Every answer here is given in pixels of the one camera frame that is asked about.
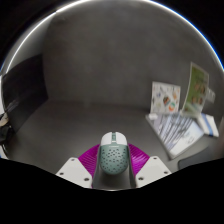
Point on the green and white computer mouse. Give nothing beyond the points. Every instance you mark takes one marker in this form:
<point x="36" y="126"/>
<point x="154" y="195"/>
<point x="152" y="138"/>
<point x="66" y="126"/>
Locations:
<point x="114" y="156"/>

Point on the white book with blue stripe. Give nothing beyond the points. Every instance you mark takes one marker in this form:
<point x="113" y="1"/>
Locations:
<point x="210" y="125"/>

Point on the white card with colourful stickers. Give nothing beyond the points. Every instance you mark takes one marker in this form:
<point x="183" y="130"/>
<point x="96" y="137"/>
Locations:
<point x="165" y="96"/>

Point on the green printed poster sheet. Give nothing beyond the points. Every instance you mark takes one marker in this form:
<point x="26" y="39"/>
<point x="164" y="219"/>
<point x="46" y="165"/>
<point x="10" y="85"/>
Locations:
<point x="197" y="88"/>

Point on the dark grey mouse pad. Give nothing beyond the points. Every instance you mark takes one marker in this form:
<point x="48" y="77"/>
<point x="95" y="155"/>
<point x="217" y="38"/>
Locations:
<point x="193" y="161"/>

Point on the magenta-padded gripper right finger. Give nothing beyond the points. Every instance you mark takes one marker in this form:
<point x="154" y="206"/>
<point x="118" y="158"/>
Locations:
<point x="151" y="170"/>

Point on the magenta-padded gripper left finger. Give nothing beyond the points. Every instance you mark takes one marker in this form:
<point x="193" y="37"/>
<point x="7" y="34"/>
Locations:
<point x="75" y="170"/>

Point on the black flat panel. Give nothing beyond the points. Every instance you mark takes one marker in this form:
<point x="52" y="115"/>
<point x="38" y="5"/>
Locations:
<point x="23" y="90"/>

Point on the large grey-patterned magazine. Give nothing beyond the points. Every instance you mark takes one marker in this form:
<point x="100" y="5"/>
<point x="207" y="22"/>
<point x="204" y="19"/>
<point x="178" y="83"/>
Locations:
<point x="176" y="133"/>

